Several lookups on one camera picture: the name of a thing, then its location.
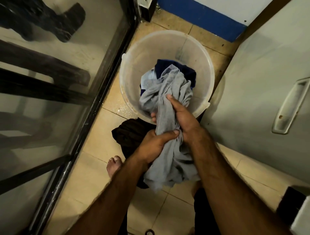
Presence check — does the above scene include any dark wooden furniture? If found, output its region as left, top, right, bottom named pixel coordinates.
left=0, top=40, right=91, bottom=106

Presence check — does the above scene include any white washing machine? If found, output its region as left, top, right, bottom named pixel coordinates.
left=200, top=0, right=310, bottom=184

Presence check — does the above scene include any person's right forearm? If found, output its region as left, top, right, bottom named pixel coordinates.
left=189, top=130, right=291, bottom=235

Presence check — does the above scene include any translucent white plastic bucket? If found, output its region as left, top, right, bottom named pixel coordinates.
left=119, top=30, right=215, bottom=124

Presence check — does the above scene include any grey shirt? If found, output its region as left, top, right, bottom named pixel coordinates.
left=139, top=64, right=202, bottom=192

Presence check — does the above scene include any person's left hand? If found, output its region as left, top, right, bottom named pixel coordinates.
left=137, top=129, right=180, bottom=168

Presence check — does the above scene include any person's left forearm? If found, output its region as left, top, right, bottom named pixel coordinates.
left=65, top=155, right=150, bottom=235

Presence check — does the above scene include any person's left foot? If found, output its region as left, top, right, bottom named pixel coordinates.
left=106, top=156, right=123, bottom=179

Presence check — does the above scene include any navy blue garment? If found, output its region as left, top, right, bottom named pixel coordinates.
left=154, top=59, right=197, bottom=88

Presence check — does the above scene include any light blue clothes cloth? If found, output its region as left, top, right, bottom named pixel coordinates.
left=140, top=69, right=160, bottom=97

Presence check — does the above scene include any person's right hand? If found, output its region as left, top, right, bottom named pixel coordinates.
left=150, top=94, right=206, bottom=146

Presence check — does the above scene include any black eyelet curtain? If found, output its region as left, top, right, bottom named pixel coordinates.
left=111, top=118, right=158, bottom=189

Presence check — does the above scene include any white appliance with blue base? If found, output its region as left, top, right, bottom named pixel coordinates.
left=157, top=0, right=274, bottom=43

